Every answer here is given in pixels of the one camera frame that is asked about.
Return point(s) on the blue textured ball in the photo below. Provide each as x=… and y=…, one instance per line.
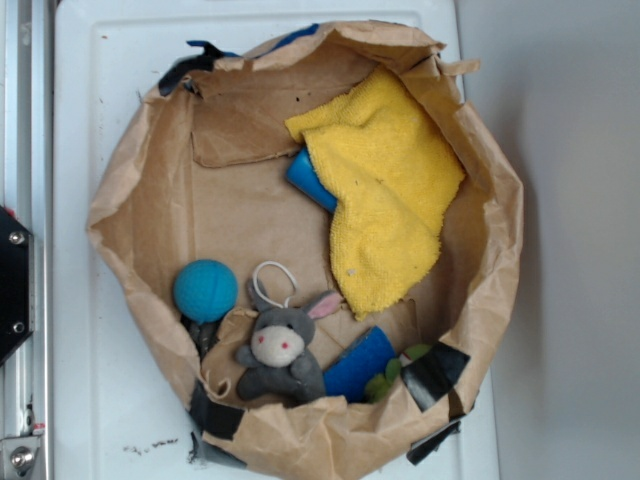
x=205, y=291

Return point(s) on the white plastic tray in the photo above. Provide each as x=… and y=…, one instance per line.
x=114, y=415

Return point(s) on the blue cylinder under cloth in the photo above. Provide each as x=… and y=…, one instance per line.
x=302, y=175

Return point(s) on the aluminum frame rail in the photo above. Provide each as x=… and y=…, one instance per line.
x=27, y=47

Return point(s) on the green plush toy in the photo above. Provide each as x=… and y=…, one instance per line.
x=380, y=384

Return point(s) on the gray plush donkey toy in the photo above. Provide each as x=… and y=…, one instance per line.
x=277, y=358

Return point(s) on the brown paper bag bin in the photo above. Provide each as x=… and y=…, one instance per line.
x=201, y=172

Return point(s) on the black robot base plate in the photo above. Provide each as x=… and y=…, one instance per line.
x=16, y=284

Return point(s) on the blue block near donkey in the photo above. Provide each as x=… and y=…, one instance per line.
x=366, y=357

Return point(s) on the yellow microfiber cloth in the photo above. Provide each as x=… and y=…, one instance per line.
x=393, y=174

